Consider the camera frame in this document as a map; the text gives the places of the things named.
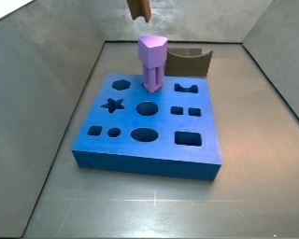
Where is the brown arch block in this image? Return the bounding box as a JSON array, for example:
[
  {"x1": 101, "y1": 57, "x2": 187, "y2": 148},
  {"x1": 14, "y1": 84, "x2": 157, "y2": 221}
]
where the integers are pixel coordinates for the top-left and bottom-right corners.
[{"x1": 127, "y1": 0, "x2": 151, "y2": 21}]

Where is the blue foam shape-sorter block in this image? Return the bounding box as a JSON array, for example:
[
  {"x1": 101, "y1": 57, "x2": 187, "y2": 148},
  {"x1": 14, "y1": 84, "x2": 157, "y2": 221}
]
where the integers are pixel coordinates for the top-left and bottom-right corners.
[{"x1": 72, "y1": 73, "x2": 222, "y2": 181}]

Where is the dark grey curved fixture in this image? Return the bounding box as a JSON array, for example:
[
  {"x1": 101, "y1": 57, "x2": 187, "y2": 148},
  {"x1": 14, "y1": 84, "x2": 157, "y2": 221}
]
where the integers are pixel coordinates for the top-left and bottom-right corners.
[{"x1": 164, "y1": 48, "x2": 214, "y2": 77}]

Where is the purple pentagon peg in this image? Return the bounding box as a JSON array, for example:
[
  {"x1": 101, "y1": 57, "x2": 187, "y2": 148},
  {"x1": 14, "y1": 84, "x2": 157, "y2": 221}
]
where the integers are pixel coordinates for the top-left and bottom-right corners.
[{"x1": 139, "y1": 35, "x2": 168, "y2": 93}]

